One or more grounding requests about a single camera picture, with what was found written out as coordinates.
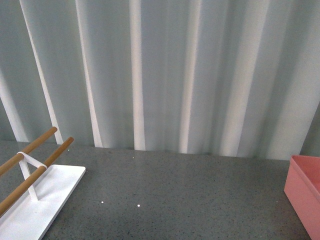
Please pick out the white pleated curtain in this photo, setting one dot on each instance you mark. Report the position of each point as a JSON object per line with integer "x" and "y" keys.
{"x": 237, "y": 78}

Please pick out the pink plastic box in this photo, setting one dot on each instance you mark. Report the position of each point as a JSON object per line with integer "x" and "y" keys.
{"x": 302, "y": 188}

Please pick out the upper wooden rack rod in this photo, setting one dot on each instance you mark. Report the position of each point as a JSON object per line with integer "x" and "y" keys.
{"x": 28, "y": 149}

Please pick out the wooden rack rod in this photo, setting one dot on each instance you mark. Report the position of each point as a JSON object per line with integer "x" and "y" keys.
{"x": 26, "y": 184}
{"x": 28, "y": 149}

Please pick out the white towel rack base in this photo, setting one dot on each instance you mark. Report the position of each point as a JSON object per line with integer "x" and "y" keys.
{"x": 32, "y": 214}

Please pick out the lower wooden rack rod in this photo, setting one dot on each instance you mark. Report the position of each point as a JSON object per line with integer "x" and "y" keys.
{"x": 26, "y": 184}

